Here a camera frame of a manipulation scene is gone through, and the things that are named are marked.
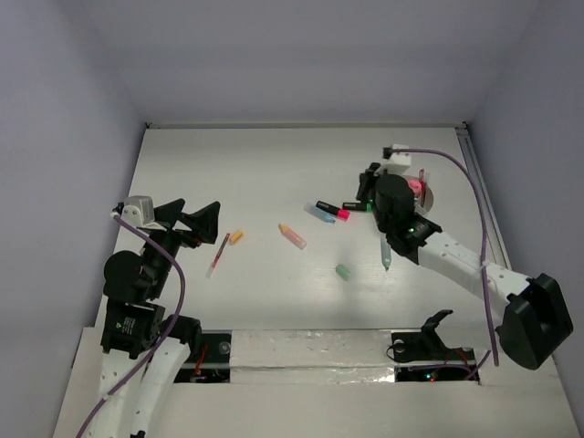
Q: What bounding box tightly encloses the dark red refill pen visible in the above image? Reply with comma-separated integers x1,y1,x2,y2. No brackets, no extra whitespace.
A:
205,233,231,278

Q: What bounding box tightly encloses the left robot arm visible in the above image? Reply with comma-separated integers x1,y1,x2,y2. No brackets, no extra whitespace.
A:
77,195,221,437

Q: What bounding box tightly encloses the green marker cap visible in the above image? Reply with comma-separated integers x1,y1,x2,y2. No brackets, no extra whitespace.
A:
335,264,351,281

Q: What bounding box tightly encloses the green highlighter marker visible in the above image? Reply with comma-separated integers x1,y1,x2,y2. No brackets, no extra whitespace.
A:
380,235,392,272

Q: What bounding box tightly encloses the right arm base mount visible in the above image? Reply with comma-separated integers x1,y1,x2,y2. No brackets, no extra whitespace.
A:
385,309,479,383

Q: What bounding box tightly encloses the orange highlighter marker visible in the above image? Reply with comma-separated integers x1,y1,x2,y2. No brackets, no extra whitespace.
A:
278,224,307,250

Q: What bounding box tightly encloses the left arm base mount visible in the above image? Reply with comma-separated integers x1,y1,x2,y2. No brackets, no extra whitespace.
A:
173,331,232,384

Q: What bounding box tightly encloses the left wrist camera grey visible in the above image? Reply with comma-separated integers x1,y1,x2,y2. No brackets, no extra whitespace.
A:
120,195,155,229

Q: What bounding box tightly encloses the white round container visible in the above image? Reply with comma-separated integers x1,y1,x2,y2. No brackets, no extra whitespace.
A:
414,181,433,216

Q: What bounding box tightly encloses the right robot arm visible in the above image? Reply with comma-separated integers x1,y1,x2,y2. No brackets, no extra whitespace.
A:
356,162,574,370

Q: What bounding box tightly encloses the red gel pen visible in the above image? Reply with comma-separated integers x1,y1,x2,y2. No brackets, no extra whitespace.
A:
418,169,426,198

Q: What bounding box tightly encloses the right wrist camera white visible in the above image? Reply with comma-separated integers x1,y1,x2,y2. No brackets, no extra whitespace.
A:
381,144,412,174

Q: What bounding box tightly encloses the black green highlighter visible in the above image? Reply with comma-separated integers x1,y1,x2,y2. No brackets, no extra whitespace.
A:
342,202,372,213

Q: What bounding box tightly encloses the black pink highlighter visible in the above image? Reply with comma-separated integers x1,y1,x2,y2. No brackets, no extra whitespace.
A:
316,201,350,222

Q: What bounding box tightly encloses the blue highlighter marker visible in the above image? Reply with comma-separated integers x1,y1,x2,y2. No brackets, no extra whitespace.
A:
304,203,336,224

